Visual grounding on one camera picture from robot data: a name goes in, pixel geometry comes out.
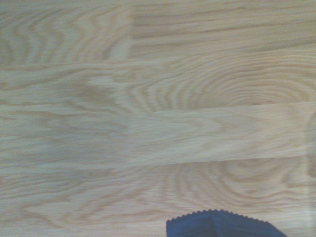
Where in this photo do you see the blue protein bar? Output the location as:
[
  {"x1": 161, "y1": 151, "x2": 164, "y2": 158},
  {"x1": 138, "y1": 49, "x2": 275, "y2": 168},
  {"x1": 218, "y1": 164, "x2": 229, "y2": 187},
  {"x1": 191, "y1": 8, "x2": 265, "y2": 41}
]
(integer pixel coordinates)
[{"x1": 165, "y1": 209, "x2": 290, "y2": 237}]

